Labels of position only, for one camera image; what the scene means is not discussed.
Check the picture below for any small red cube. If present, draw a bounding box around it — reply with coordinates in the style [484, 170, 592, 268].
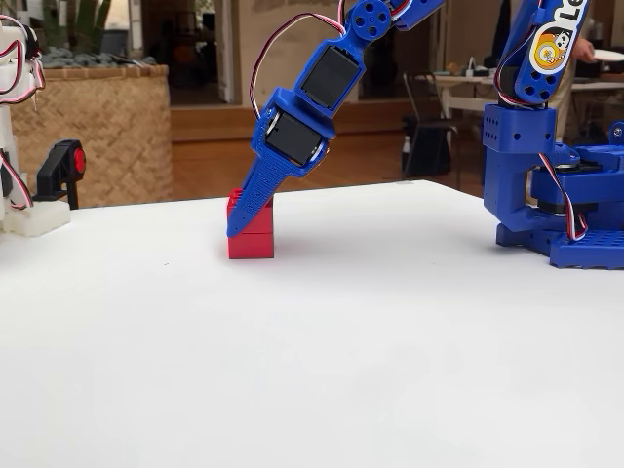
[225, 187, 276, 260]

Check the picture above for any black background chair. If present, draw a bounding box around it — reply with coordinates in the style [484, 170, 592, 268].
[401, 71, 462, 179]

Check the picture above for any woven wicker basket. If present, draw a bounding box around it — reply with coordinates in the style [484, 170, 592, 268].
[8, 63, 175, 210]

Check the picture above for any white background table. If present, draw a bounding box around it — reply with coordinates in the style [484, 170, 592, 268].
[432, 71, 624, 121]

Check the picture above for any black clamp red knob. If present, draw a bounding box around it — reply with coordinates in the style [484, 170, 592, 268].
[30, 138, 89, 212]

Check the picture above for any green cactus plant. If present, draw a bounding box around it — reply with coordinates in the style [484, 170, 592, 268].
[40, 0, 158, 69]

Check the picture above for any person in beige clothes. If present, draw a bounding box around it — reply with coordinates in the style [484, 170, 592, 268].
[554, 0, 597, 143]

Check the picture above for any red white black servo wire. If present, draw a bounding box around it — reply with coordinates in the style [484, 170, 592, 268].
[537, 152, 590, 243]
[249, 0, 348, 122]

